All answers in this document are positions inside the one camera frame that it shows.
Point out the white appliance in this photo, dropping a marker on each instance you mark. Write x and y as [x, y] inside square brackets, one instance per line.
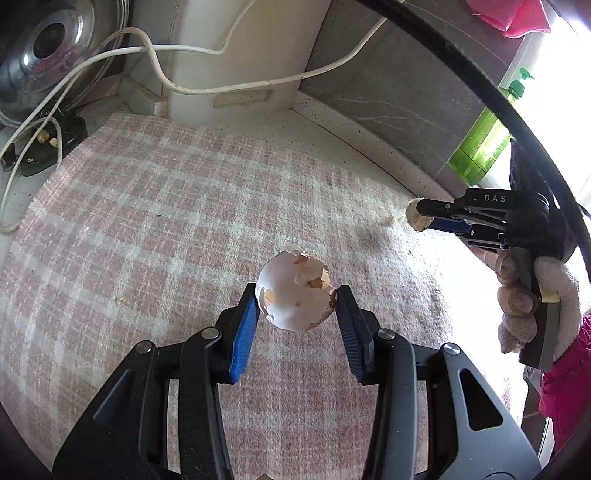
[258, 37]

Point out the green pump bottle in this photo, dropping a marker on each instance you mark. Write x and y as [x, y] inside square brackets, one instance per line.
[480, 143]

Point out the pink plaid cloth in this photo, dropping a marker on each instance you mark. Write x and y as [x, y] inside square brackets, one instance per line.
[138, 230]

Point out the person's right hand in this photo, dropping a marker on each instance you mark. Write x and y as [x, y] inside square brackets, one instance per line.
[515, 300]

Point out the small beige lump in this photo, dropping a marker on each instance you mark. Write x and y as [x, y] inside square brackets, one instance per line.
[417, 214]

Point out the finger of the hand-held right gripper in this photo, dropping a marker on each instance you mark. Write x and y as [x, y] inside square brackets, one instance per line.
[450, 225]
[443, 207]

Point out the metal pot lid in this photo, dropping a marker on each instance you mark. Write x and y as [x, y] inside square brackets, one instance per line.
[51, 41]

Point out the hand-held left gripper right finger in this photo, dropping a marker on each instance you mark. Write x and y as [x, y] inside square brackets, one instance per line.
[351, 332]

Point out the broken white eggshell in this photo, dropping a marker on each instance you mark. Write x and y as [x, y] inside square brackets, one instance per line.
[291, 295]

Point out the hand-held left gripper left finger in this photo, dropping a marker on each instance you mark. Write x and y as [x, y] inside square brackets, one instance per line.
[244, 332]

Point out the pink hanging cloth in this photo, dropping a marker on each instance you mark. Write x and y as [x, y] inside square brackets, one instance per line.
[512, 18]

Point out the person's right forearm pink sleeve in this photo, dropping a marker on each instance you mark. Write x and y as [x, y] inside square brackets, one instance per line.
[568, 397]

